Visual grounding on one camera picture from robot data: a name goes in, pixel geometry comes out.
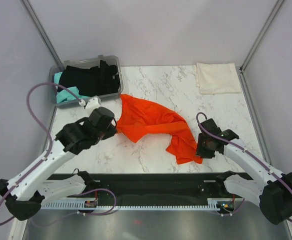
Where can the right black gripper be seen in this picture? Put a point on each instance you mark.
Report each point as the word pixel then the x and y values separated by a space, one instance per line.
pixel 200 151

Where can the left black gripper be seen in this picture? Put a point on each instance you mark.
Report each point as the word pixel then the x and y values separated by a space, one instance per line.
pixel 111 132

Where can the orange t-shirt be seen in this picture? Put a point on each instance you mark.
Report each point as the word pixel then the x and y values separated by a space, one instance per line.
pixel 140 117

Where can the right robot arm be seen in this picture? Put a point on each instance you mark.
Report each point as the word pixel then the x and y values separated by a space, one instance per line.
pixel 269 188

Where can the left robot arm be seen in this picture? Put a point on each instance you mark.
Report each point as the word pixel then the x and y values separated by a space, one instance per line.
pixel 26 193

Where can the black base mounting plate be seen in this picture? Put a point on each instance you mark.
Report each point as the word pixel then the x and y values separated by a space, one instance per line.
pixel 156 188

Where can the black garment in bin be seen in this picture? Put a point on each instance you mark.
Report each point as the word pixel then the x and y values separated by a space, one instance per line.
pixel 95 81

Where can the teal garment in bin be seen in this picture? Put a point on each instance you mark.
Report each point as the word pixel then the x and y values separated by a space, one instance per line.
pixel 64 96

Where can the cream folded cloth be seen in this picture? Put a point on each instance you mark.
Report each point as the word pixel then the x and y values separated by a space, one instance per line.
pixel 216 79

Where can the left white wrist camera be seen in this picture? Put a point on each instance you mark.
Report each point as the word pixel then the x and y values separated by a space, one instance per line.
pixel 91 104

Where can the right aluminium frame post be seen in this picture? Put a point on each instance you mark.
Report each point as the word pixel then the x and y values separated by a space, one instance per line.
pixel 261 34

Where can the aluminium frame post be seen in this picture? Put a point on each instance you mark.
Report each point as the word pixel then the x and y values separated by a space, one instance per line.
pixel 261 34
pixel 41 31

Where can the white slotted cable duct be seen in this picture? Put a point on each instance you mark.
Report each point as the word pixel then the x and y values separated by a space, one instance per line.
pixel 89 204

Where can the left aluminium frame post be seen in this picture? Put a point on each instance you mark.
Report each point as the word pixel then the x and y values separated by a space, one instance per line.
pixel 41 31

